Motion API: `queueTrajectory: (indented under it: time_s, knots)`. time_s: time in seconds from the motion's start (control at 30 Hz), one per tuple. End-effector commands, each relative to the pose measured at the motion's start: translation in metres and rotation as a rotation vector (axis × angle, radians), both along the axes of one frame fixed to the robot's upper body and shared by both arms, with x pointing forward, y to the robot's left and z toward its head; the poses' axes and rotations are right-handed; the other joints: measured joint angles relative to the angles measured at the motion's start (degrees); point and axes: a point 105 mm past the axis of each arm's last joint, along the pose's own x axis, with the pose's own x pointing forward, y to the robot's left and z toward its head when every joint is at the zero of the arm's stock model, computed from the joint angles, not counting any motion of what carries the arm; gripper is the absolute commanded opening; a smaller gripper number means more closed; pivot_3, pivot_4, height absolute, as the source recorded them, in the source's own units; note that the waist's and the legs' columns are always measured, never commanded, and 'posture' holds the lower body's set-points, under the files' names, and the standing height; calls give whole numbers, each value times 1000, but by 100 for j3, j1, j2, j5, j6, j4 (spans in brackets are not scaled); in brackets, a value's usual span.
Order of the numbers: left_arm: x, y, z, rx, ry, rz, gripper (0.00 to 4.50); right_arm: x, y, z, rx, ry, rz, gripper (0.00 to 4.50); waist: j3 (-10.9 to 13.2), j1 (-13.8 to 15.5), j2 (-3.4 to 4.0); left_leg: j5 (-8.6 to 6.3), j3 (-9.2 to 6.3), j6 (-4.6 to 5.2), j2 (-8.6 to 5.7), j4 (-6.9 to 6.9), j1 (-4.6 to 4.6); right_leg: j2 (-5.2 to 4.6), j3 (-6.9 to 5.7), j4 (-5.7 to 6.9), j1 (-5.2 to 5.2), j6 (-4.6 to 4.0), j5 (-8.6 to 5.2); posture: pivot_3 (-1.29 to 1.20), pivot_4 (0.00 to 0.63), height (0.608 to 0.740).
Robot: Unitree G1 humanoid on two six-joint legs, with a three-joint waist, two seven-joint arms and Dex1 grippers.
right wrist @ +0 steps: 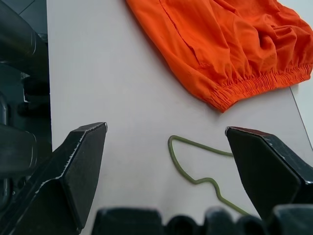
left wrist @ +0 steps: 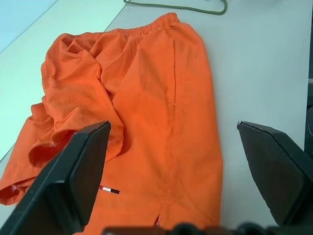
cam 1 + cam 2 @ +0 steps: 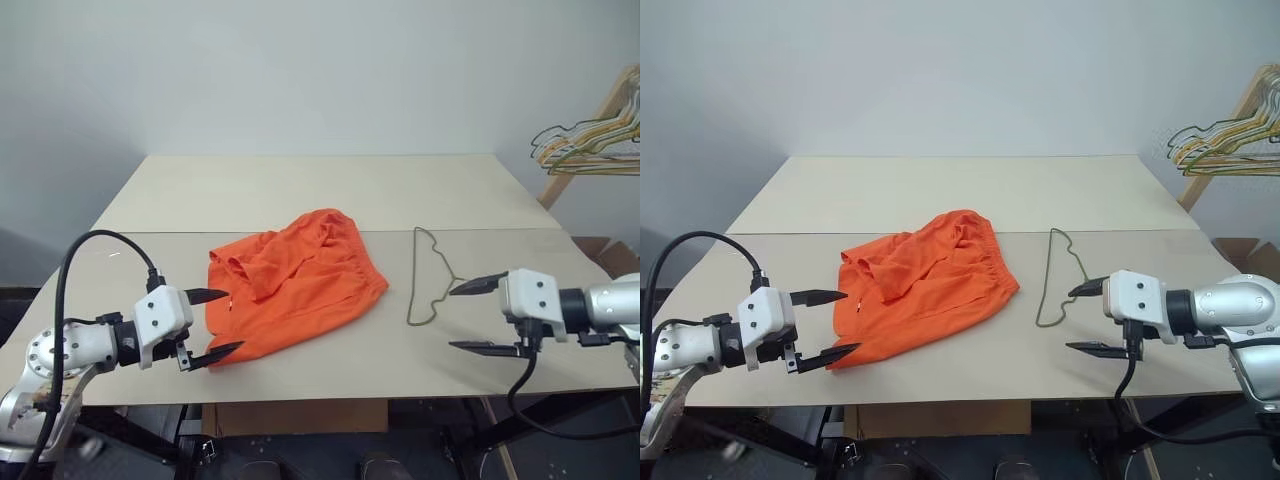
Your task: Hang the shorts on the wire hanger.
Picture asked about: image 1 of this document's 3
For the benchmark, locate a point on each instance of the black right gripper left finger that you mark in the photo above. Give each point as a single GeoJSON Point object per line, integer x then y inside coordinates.
{"type": "Point", "coordinates": [61, 186]}

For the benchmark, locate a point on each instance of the orange shirt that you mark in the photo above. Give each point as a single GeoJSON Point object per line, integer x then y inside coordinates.
{"type": "Point", "coordinates": [220, 36]}

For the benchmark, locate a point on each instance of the dark rounded shape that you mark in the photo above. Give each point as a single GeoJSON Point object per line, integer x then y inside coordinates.
{"type": "Point", "coordinates": [17, 36]}

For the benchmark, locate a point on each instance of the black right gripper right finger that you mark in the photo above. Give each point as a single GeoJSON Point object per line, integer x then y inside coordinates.
{"type": "Point", "coordinates": [269, 171]}

